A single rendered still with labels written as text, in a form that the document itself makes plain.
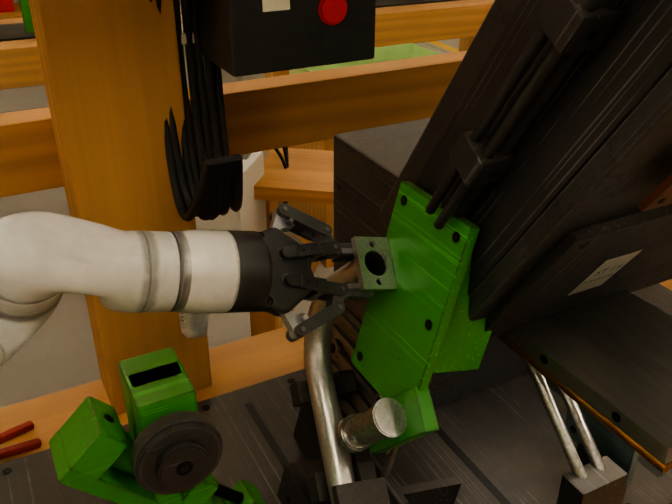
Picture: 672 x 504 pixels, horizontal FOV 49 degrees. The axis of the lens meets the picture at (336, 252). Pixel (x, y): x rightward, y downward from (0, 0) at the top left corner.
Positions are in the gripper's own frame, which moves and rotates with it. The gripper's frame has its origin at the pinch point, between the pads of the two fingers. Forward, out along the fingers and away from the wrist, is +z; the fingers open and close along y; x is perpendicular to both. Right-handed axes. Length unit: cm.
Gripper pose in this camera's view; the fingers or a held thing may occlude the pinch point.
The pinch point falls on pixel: (355, 271)
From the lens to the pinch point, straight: 74.3
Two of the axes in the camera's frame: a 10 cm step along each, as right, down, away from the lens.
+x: -4.9, 3.3, 8.1
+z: 8.6, 0.1, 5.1
